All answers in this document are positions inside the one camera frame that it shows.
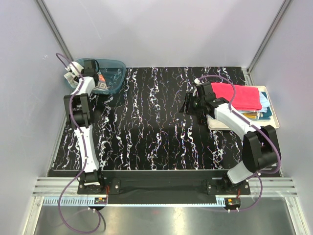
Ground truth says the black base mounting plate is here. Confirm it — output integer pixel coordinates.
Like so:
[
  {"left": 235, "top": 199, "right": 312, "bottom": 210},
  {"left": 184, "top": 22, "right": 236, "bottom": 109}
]
[{"left": 77, "top": 170, "right": 250, "bottom": 206}]

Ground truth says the white striped cloth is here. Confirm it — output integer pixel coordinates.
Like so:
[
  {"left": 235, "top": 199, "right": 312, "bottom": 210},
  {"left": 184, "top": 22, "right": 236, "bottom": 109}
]
[{"left": 64, "top": 70, "right": 111, "bottom": 91}]

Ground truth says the left orange connector box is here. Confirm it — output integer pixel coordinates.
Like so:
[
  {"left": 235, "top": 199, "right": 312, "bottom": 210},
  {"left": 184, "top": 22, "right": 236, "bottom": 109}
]
[{"left": 94, "top": 195, "right": 108, "bottom": 205}]

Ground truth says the white rectangular tray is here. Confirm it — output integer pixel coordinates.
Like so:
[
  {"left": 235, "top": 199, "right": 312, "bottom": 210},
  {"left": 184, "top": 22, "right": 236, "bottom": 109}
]
[{"left": 207, "top": 86, "right": 280, "bottom": 131}]

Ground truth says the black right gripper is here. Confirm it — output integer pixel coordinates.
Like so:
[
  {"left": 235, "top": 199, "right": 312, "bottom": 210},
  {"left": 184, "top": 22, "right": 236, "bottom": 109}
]
[{"left": 179, "top": 93, "right": 204, "bottom": 117}]

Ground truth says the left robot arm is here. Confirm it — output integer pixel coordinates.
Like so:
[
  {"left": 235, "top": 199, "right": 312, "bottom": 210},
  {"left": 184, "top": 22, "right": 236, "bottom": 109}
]
[{"left": 64, "top": 59, "right": 106, "bottom": 194}]

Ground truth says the light blue towel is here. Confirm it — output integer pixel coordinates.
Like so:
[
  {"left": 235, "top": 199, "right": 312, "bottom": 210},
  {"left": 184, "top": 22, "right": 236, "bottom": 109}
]
[{"left": 239, "top": 92, "right": 270, "bottom": 113}]

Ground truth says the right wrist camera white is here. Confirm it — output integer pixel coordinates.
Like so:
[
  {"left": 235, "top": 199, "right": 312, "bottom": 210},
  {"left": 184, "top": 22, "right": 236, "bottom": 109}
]
[{"left": 193, "top": 78, "right": 202, "bottom": 86}]

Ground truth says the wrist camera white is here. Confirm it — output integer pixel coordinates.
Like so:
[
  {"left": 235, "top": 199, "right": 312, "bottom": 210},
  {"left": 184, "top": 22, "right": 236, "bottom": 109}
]
[
  {"left": 66, "top": 61, "right": 84, "bottom": 77},
  {"left": 193, "top": 78, "right": 202, "bottom": 86}
]

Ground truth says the teal round laundry basket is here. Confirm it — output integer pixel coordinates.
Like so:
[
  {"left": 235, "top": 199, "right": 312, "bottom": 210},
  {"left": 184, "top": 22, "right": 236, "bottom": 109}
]
[{"left": 75, "top": 58, "right": 126, "bottom": 95}]

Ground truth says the red towel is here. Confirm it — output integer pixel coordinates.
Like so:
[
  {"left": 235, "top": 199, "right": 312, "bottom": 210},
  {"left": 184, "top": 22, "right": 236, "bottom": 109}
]
[{"left": 211, "top": 83, "right": 262, "bottom": 111}]

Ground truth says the teal white folded towel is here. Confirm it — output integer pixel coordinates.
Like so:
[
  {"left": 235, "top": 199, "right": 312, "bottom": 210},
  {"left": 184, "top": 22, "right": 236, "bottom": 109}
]
[{"left": 242, "top": 91, "right": 273, "bottom": 122}]

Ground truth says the brown yellow folded towel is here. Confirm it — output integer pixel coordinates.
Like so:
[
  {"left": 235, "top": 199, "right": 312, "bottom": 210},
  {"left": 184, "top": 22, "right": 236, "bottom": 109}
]
[{"left": 242, "top": 112, "right": 260, "bottom": 120}]

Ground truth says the aluminium front rail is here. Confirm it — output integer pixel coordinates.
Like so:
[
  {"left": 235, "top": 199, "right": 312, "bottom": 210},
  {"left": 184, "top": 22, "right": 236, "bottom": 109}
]
[{"left": 33, "top": 178, "right": 297, "bottom": 208}]

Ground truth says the right orange connector box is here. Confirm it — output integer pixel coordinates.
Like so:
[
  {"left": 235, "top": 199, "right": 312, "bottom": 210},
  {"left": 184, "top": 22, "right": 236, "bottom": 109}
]
[{"left": 225, "top": 198, "right": 241, "bottom": 208}]

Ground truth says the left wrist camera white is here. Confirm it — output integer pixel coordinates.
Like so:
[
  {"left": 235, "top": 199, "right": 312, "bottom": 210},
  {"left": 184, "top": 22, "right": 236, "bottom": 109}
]
[{"left": 66, "top": 61, "right": 84, "bottom": 77}]

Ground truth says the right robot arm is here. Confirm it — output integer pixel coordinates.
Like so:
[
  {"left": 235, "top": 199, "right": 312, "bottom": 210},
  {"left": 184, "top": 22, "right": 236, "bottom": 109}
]
[{"left": 181, "top": 82, "right": 281, "bottom": 194}]

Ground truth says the orange connector box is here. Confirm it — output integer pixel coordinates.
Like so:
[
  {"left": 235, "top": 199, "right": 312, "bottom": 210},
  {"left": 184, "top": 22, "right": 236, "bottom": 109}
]
[
  {"left": 94, "top": 195, "right": 108, "bottom": 205},
  {"left": 225, "top": 198, "right": 241, "bottom": 208}
]

